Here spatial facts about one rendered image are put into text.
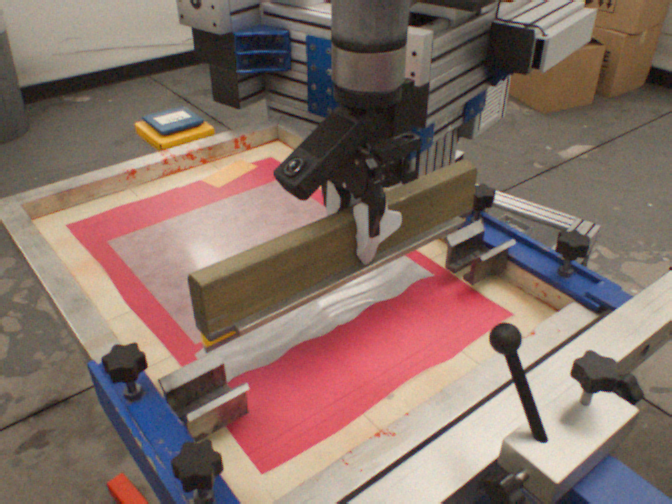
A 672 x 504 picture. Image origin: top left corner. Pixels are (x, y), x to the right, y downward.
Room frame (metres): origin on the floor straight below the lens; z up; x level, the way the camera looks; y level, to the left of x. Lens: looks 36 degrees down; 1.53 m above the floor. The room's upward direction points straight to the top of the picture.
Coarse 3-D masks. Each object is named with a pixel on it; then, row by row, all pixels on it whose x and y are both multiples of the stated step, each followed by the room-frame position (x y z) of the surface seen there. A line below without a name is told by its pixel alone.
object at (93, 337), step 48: (192, 144) 1.11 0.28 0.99; (240, 144) 1.15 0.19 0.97; (288, 144) 1.17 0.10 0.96; (48, 192) 0.93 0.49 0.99; (96, 192) 0.96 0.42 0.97; (48, 288) 0.67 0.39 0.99; (528, 288) 0.70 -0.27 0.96; (96, 336) 0.57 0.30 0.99; (528, 336) 0.57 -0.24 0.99; (576, 336) 0.58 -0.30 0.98; (480, 384) 0.49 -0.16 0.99; (384, 432) 0.43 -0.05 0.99; (432, 432) 0.43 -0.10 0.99; (336, 480) 0.37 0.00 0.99
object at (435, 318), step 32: (192, 192) 0.99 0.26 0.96; (224, 192) 0.99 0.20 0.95; (256, 192) 0.99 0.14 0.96; (288, 192) 0.99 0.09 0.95; (320, 192) 0.99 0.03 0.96; (224, 224) 0.88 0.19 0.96; (256, 224) 0.88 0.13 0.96; (288, 224) 0.88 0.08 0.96; (416, 256) 0.79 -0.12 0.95; (416, 288) 0.71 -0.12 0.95; (448, 288) 0.71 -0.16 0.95; (352, 320) 0.64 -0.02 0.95; (384, 320) 0.64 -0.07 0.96; (416, 320) 0.64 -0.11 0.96; (448, 320) 0.64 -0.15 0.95; (480, 320) 0.64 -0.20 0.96; (384, 352) 0.58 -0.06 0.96; (416, 352) 0.58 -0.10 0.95; (448, 352) 0.58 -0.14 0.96
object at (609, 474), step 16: (608, 464) 0.35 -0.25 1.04; (624, 464) 0.35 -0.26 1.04; (592, 480) 0.33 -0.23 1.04; (608, 480) 0.33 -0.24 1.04; (624, 480) 0.33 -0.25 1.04; (640, 480) 0.33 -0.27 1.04; (576, 496) 0.32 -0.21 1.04; (592, 496) 0.32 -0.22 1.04; (608, 496) 0.32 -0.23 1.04; (624, 496) 0.32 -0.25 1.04; (640, 496) 0.32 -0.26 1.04; (656, 496) 0.32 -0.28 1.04
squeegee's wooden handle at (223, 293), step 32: (416, 192) 0.66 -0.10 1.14; (448, 192) 0.70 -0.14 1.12; (320, 224) 0.59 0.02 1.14; (352, 224) 0.60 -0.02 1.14; (416, 224) 0.66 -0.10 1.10; (256, 256) 0.53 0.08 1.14; (288, 256) 0.54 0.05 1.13; (320, 256) 0.57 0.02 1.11; (352, 256) 0.60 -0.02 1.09; (192, 288) 0.49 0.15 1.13; (224, 288) 0.50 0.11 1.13; (256, 288) 0.52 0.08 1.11; (288, 288) 0.54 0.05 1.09; (224, 320) 0.49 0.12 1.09
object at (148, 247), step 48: (96, 240) 0.83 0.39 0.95; (144, 240) 0.83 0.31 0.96; (192, 240) 0.83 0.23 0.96; (144, 288) 0.71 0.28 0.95; (192, 336) 0.61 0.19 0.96; (336, 336) 0.61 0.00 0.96; (288, 384) 0.53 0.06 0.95; (336, 384) 0.53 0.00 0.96; (384, 384) 0.53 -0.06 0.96; (240, 432) 0.45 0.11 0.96; (288, 432) 0.45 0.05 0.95; (336, 432) 0.45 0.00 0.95
